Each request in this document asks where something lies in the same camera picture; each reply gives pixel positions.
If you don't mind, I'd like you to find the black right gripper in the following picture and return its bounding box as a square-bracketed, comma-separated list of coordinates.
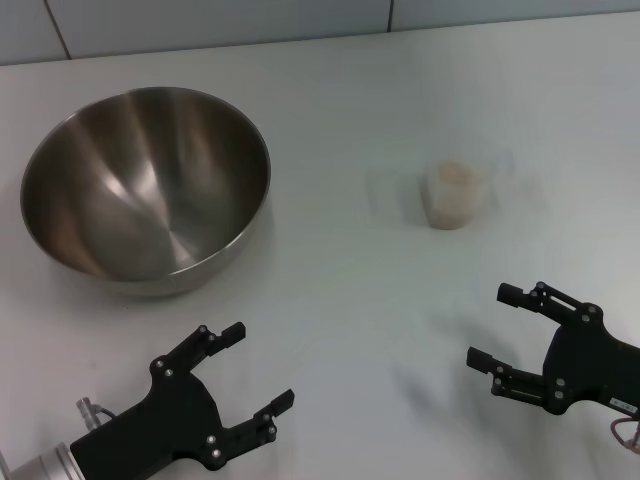
[466, 281, 640, 416]

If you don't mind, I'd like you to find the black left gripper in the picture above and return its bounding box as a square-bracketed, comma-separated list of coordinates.
[69, 322, 296, 480]

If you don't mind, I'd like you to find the clear plastic measuring cup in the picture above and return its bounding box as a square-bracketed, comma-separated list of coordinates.
[418, 149, 516, 231]

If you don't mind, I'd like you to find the white rice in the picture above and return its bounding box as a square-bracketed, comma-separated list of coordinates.
[424, 159, 486, 230]

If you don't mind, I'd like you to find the stainless steel mixing bowl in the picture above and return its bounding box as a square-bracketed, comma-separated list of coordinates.
[19, 86, 273, 300]

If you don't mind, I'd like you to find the right arm connector cable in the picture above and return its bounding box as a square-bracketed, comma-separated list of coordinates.
[610, 414, 640, 451]

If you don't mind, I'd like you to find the arm connector cable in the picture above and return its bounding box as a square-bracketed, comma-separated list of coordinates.
[610, 414, 640, 451]
[75, 397, 119, 431]

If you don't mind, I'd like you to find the left arm connector cable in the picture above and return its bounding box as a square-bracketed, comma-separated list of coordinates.
[75, 397, 119, 431]

